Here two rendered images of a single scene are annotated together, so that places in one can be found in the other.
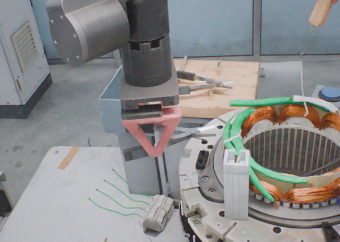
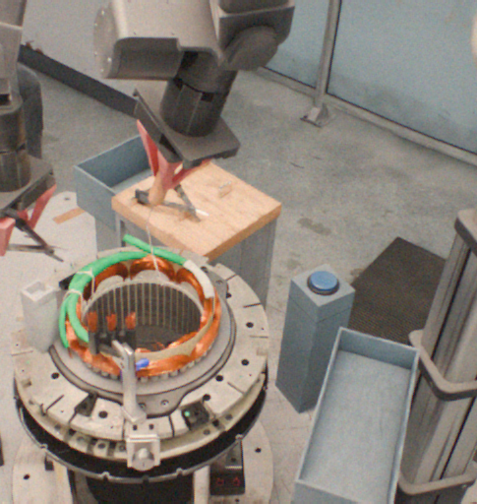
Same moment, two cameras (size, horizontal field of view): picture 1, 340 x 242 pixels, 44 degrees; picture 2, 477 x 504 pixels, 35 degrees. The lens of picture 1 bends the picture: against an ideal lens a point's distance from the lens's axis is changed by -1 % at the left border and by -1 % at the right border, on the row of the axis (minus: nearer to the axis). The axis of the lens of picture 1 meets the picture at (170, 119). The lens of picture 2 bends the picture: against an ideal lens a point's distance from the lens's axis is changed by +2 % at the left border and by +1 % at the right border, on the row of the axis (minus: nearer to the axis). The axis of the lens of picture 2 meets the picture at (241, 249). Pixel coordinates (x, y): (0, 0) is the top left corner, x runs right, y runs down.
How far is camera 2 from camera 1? 0.60 m
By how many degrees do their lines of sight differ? 18
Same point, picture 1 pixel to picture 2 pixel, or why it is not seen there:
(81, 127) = not seen: hidden behind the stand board
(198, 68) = (208, 179)
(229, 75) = (228, 205)
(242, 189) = (34, 321)
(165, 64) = (8, 176)
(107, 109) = (80, 181)
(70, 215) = (22, 279)
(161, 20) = (1, 138)
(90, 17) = not seen: outside the picture
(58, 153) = (68, 201)
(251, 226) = (39, 361)
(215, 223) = (16, 342)
